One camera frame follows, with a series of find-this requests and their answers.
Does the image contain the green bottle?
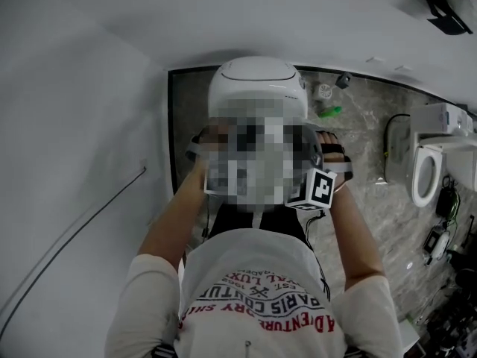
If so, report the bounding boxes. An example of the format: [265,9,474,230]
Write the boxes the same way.
[318,105,343,119]

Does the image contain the grey and black hand strap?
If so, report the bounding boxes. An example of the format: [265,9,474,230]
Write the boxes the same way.
[322,143,353,182]
[185,134,204,163]

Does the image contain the white toilet with boxy tank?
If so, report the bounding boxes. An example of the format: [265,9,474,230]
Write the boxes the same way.
[383,101,477,209]

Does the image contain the thin black wall cable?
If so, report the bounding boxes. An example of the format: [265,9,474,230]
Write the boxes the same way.
[0,166,147,335]

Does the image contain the black angle valve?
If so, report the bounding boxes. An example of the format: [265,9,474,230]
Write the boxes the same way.
[323,72,353,95]

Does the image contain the white and black power adapter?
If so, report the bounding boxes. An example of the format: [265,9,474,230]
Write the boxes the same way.
[423,224,452,266]

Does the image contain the black wall paper holder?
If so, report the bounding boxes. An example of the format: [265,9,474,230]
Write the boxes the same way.
[419,0,474,36]

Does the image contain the person's right hand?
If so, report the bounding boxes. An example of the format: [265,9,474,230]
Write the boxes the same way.
[318,131,341,148]

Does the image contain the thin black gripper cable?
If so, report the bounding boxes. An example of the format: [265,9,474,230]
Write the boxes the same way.
[200,198,210,242]
[304,210,332,301]

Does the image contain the white round smart toilet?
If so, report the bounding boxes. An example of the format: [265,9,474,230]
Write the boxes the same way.
[207,56,309,126]

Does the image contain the pile of dark equipment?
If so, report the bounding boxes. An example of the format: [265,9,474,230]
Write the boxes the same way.
[404,266,477,358]

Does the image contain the grey harness strap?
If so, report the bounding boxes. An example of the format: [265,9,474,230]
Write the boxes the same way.
[151,343,175,358]

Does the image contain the person's white printed t-shirt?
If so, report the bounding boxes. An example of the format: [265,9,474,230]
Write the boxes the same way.
[106,227,403,358]

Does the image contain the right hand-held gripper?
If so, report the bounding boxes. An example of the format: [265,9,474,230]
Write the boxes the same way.
[285,129,338,212]

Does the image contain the person's black trousers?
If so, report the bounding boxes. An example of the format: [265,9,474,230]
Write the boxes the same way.
[210,203,306,245]

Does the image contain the person's left forearm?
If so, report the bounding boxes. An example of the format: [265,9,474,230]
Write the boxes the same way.
[137,160,208,271]

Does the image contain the person's left hand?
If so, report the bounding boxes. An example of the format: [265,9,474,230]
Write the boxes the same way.
[203,125,229,145]

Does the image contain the white brush holder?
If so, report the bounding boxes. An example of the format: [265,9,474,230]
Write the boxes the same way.
[312,83,332,102]

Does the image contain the white toilet lid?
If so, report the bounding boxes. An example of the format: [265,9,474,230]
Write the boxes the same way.
[203,98,318,216]

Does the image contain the black hose with yellow tag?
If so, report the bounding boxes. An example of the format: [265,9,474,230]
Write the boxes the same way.
[382,113,411,183]

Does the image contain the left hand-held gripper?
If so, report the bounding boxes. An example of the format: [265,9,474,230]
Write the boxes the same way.
[203,158,243,201]

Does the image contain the person's right forearm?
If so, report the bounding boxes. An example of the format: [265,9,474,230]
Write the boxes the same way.
[329,183,385,281]

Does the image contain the black pouch with green cord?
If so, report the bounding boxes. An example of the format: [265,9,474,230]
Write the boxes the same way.
[435,177,462,219]

